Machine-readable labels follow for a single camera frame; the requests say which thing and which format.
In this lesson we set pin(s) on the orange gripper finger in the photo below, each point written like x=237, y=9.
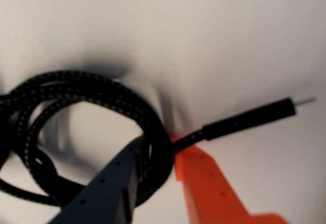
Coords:
x=211, y=183

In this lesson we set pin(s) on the grey-blue gripper finger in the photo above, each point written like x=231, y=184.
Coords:
x=102, y=191

